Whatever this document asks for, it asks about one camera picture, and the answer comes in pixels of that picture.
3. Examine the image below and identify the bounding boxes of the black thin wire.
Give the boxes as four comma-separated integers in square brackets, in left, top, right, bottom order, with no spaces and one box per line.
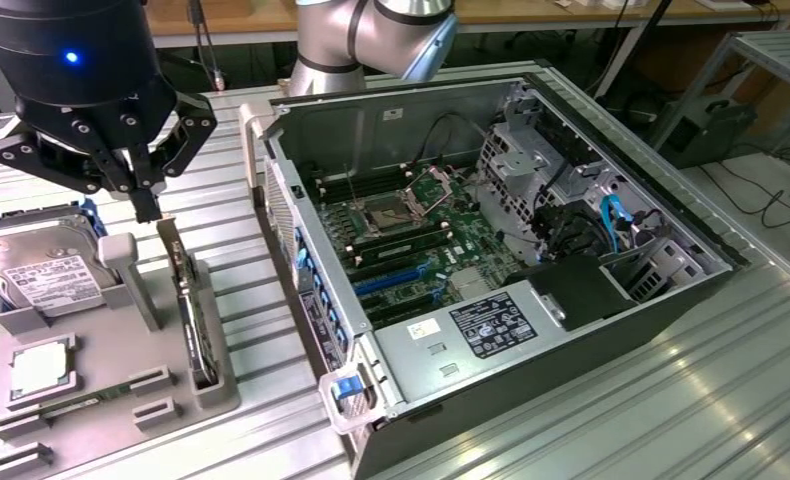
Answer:
[416,113,491,170]

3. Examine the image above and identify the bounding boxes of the grey metal frame table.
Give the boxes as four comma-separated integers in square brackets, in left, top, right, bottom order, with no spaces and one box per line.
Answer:
[652,28,790,167]

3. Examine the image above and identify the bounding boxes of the black box on floor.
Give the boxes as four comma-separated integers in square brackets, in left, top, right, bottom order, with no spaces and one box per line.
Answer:
[665,98,759,170]

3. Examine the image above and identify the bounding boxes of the blue flat wire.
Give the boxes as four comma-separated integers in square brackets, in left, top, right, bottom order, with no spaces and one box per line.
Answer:
[596,191,628,257]

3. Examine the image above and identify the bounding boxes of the grey plastic parts rack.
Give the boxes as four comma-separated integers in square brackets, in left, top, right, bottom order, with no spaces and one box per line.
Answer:
[0,232,241,480]

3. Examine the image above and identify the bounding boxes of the grey power supply with label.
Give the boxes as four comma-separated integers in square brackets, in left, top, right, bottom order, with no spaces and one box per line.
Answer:
[369,279,571,405]

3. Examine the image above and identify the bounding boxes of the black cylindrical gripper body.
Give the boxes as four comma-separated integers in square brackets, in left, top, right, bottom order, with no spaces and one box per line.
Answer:
[0,0,177,151]

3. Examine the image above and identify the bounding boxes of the black RAM stick with label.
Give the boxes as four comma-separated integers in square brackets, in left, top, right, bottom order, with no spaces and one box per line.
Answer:
[349,231,453,265]

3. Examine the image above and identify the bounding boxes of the blue plastic case latch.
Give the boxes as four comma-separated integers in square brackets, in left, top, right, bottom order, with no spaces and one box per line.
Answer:
[329,376,360,401]

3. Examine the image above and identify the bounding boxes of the silver chipset heatsink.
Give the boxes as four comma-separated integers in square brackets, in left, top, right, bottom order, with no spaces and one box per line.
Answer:
[447,266,497,297]

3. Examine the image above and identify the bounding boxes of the black cables on floor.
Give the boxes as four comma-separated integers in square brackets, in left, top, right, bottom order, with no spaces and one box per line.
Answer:
[699,143,790,252]

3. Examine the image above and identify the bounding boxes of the green motherboard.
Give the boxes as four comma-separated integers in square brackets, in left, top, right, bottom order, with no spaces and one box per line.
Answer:
[312,163,544,330]

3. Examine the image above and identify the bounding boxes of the graphics card with metal bracket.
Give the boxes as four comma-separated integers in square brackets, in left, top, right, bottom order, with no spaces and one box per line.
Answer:
[156,214,220,392]

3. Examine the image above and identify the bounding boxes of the metal socket cover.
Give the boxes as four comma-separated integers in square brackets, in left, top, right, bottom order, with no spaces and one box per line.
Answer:
[403,166,464,212]

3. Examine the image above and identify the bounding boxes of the wooden desk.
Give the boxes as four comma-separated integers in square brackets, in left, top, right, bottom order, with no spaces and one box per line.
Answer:
[145,0,790,37]

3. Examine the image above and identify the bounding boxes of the green RAM stick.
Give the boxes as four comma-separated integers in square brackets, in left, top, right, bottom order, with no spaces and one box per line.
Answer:
[5,381,133,417]

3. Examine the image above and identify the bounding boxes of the black open PC case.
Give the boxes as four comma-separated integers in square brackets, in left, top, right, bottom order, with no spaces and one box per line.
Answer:
[236,59,751,480]

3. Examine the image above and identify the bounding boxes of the black cable with metal plug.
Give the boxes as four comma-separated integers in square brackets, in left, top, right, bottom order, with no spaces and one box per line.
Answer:
[188,0,228,92]

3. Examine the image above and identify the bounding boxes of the CPU with silver lid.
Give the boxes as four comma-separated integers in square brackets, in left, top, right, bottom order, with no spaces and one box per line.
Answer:
[9,341,77,394]

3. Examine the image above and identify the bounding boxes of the CPU socket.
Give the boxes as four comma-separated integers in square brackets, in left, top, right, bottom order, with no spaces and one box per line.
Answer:
[359,191,431,235]

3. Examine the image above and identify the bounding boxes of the blue expansion slot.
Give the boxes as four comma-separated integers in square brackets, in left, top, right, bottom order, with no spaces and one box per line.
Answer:
[349,259,437,297]

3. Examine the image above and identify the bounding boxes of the thin metal locking lever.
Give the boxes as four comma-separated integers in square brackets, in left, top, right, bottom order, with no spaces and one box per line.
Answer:
[343,163,364,207]

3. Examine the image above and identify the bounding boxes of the black expansion slot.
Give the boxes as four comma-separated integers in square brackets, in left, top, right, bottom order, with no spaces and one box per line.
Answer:
[365,291,437,325]

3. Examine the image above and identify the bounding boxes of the silver hard disk drive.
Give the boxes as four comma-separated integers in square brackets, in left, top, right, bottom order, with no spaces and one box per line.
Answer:
[0,213,121,319]

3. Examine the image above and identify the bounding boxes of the silver metal disk bay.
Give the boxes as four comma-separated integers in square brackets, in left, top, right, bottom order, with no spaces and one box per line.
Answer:
[475,93,611,263]

